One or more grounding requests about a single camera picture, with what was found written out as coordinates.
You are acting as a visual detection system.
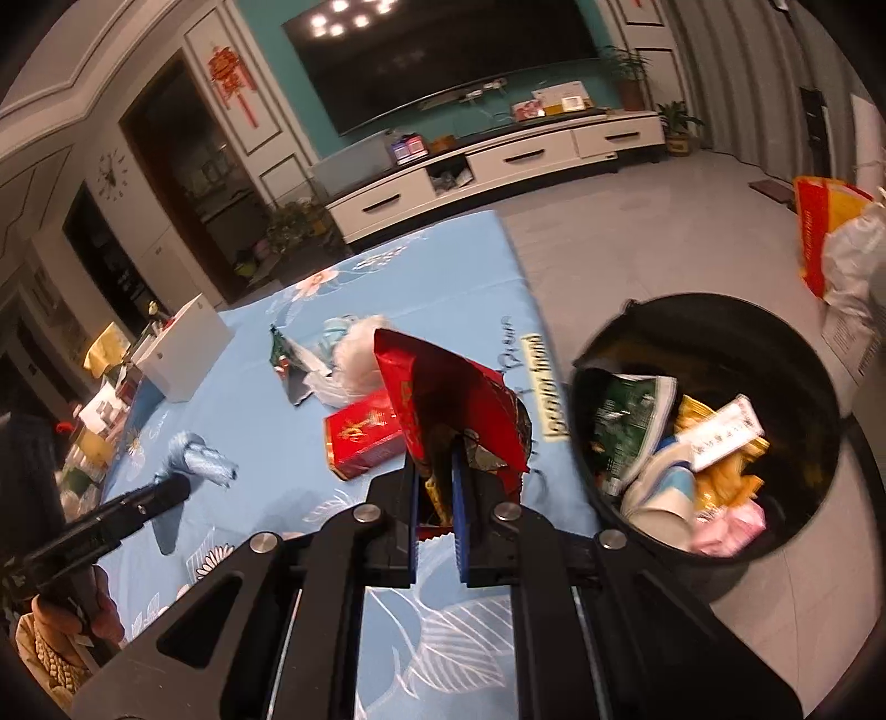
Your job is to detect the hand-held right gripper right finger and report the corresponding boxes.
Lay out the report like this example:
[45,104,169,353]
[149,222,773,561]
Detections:
[451,450,804,720]

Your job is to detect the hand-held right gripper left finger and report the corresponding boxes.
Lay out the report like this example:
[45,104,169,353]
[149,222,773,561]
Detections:
[73,471,420,720]

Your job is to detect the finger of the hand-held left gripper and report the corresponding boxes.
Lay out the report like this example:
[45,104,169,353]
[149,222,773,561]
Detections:
[90,476,193,548]

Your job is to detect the blue face mask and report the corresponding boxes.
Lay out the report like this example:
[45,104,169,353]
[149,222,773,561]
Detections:
[320,317,361,351]
[156,430,240,492]

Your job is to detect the red cigarette box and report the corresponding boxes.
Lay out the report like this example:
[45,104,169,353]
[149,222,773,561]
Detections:
[324,388,409,482]

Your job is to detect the red snack wrapper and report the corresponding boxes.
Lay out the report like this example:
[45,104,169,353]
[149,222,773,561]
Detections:
[374,328,533,500]

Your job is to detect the green snack packet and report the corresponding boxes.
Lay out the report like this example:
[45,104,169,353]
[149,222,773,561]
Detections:
[588,374,679,486]
[269,325,326,406]

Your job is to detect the white paper cup blue stripes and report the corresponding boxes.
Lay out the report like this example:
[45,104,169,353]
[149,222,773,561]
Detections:
[619,439,697,551]

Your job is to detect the pink plastic wrapper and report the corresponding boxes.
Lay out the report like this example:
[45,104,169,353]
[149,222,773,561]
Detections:
[692,502,766,558]

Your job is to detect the yellow snack bag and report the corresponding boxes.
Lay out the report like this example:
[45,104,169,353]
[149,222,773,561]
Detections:
[674,394,769,523]

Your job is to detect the clear packaging with white label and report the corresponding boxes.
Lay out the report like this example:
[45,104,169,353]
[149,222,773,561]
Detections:
[688,394,763,472]

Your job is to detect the black trash bin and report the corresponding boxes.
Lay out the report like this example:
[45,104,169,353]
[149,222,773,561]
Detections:
[568,294,842,565]

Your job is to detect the person's left forearm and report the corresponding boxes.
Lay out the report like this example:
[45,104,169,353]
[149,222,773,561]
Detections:
[14,616,98,707]

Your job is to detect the person's left hand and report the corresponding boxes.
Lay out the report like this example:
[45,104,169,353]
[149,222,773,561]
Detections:
[20,566,127,646]

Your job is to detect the white storage box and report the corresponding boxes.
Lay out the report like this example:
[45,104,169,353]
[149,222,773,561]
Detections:
[131,294,233,404]

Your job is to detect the yellow cloth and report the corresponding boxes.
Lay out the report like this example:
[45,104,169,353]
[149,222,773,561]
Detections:
[83,325,132,378]

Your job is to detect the clear plastic bag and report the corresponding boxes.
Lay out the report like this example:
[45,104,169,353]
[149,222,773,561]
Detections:
[305,367,354,406]

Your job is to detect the blue floral tablecloth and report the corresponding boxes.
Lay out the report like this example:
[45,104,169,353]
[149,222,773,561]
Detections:
[90,208,603,720]

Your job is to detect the bushy green plant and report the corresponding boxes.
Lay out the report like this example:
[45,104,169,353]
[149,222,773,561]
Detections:
[266,197,329,257]

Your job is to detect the clear storage bin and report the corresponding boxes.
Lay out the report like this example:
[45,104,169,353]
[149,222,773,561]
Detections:
[310,131,399,198]

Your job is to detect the white television cabinet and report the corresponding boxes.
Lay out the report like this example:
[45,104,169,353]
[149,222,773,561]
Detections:
[325,111,667,246]

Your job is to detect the small potted plant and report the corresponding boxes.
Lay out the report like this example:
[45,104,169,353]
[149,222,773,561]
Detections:
[657,100,703,157]

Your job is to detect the white desk calendar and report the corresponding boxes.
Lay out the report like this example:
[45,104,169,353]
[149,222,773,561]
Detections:
[533,81,596,117]

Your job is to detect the brown floor mat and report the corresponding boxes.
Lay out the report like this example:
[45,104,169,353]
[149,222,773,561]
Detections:
[749,178,797,205]

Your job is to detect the black television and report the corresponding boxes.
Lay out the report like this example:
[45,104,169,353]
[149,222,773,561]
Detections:
[280,0,600,136]

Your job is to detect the tall potted plant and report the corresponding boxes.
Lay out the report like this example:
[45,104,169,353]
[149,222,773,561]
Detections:
[601,45,652,112]

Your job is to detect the orange shopping bag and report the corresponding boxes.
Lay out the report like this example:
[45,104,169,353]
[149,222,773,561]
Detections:
[792,176,874,299]

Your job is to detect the large white plastic bag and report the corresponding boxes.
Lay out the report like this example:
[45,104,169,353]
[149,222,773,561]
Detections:
[820,204,886,326]

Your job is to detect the upright vacuum cleaner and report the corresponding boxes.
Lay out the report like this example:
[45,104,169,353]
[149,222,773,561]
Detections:
[799,86,832,188]

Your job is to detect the white paper roll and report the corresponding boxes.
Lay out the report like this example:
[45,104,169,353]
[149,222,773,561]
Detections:
[848,93,879,177]

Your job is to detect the black wall clock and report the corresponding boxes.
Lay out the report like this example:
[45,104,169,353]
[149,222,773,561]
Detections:
[95,148,129,191]

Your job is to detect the red knot wall ornament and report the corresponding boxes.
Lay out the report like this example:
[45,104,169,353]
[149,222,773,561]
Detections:
[206,45,260,129]

